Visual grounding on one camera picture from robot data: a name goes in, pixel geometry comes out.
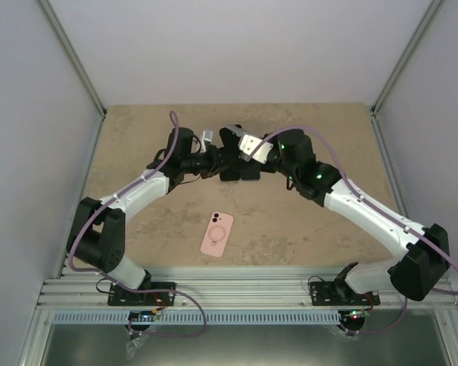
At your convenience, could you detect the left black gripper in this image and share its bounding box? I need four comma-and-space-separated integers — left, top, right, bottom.
182, 144, 235, 179

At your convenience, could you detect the black phone case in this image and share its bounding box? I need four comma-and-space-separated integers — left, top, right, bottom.
219, 169, 241, 182

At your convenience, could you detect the black phone with blue edge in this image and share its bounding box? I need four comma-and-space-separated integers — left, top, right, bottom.
240, 162, 260, 181

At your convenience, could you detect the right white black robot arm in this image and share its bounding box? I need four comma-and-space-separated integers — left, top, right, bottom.
263, 128, 450, 304

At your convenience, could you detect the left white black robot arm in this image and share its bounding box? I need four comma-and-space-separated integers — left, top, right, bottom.
66, 127, 229, 304

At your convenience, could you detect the pink phone case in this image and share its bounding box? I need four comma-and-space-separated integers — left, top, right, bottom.
200, 211, 234, 258

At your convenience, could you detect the left circuit board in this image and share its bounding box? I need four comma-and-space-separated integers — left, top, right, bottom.
127, 308, 163, 323

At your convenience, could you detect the circuit board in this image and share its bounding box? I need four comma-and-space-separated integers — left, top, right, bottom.
342, 310, 370, 319
127, 308, 163, 323

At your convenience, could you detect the clear plastic bag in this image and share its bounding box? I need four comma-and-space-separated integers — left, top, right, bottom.
125, 335, 147, 360

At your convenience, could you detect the right circuit board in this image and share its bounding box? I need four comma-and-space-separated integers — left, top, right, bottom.
342, 310, 370, 319

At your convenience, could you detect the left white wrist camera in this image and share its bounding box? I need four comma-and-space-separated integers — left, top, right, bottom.
199, 130, 214, 153

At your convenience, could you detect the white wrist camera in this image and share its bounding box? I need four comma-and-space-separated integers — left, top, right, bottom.
199, 130, 214, 153
238, 133, 273, 164

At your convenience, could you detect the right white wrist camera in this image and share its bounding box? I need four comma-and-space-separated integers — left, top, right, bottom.
238, 133, 273, 164

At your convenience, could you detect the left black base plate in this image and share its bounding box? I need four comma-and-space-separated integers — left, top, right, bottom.
107, 282, 176, 307

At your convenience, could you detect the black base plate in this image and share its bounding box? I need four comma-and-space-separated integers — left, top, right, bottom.
308, 281, 370, 307
107, 282, 176, 307

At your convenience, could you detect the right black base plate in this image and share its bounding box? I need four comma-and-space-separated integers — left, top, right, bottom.
308, 281, 370, 307

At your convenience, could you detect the aluminium rail frame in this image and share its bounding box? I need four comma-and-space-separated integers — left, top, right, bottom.
36, 265, 458, 308

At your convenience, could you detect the grey slotted cable duct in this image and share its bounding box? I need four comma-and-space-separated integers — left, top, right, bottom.
52, 310, 344, 326

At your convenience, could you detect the left corner aluminium post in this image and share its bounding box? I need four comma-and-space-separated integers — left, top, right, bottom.
37, 0, 107, 120

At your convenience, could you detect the corner aluminium post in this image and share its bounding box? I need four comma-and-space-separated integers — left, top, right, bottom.
37, 0, 107, 120
369, 0, 446, 117

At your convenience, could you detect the right corner aluminium post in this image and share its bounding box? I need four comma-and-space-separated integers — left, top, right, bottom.
369, 0, 446, 117

